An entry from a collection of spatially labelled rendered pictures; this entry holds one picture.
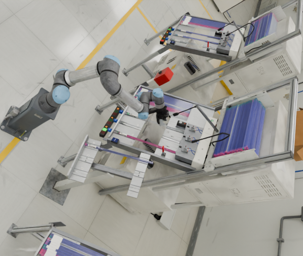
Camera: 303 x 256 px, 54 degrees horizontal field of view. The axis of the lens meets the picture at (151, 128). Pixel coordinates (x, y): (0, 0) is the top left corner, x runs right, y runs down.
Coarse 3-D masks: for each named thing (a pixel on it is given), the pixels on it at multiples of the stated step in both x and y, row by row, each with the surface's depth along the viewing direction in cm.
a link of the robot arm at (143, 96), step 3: (138, 93) 223; (141, 93) 222; (144, 93) 222; (147, 93) 221; (150, 93) 221; (138, 96) 222; (141, 96) 221; (144, 96) 220; (147, 96) 221; (150, 96) 220; (138, 99) 223; (141, 99) 220; (144, 99) 219; (147, 99) 220; (150, 99) 221; (141, 102) 219; (147, 102) 219
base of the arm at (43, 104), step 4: (40, 96) 218; (44, 96) 214; (40, 100) 214; (44, 100) 212; (40, 104) 214; (44, 104) 213; (48, 104) 211; (44, 108) 214; (48, 108) 214; (52, 108) 215; (56, 108) 218; (48, 112) 218; (52, 112) 220
